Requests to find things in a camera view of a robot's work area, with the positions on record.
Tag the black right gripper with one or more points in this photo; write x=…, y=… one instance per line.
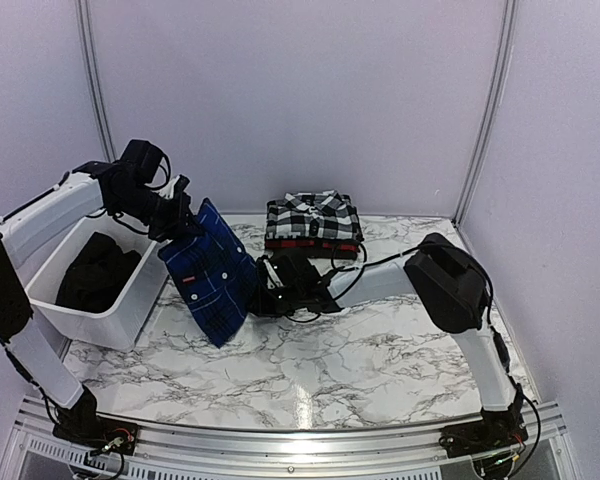
x=260, y=306

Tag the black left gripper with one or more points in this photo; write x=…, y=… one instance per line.
x=176, y=226

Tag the red black shirt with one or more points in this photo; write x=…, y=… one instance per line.
x=317, y=248

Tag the blue plaid long sleeve shirt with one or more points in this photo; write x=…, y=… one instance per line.
x=213, y=273

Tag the black white checked shirt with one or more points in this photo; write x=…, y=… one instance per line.
x=326, y=215

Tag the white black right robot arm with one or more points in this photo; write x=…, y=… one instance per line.
x=457, y=295

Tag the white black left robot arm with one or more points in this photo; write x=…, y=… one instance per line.
x=117, y=189

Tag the black garment in bin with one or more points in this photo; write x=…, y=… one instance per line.
x=98, y=274

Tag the white plastic bin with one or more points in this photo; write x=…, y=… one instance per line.
x=118, y=327

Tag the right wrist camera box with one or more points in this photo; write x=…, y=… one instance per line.
x=288, y=270

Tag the left aluminium wall post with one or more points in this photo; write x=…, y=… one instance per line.
x=94, y=84

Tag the aluminium wall post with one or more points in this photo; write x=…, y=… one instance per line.
x=505, y=47
x=94, y=84

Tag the aluminium front rail frame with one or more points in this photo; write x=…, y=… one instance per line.
x=172, y=451

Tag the right aluminium wall post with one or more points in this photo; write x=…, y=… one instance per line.
x=505, y=47

